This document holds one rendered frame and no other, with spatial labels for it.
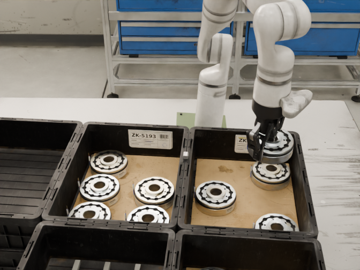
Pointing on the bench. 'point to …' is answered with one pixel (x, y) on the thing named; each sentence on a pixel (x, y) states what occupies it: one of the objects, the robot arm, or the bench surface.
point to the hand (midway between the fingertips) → (263, 148)
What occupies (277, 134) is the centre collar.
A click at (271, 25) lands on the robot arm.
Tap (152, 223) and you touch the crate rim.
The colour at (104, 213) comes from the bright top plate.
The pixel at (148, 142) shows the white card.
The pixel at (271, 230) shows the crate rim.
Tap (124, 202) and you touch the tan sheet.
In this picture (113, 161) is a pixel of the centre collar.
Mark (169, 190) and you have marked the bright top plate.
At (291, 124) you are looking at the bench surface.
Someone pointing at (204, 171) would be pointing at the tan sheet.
